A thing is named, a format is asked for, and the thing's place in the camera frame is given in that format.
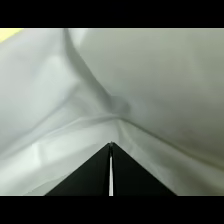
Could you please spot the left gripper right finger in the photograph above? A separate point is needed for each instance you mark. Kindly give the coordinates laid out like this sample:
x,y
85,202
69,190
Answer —
x,y
136,180

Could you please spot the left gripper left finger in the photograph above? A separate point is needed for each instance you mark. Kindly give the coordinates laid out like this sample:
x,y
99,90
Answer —
x,y
88,180

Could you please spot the white garment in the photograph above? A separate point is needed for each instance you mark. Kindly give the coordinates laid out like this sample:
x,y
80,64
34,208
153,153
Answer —
x,y
133,83

